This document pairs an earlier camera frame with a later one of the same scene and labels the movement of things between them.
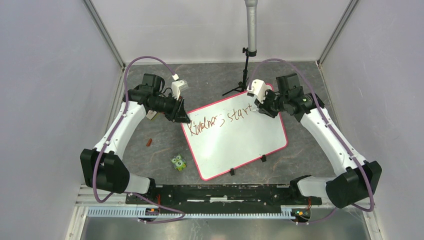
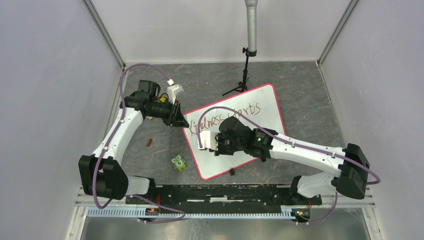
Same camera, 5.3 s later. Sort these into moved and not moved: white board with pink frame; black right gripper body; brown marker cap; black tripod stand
Moved: black right gripper body
Not moved: black tripod stand; brown marker cap; white board with pink frame
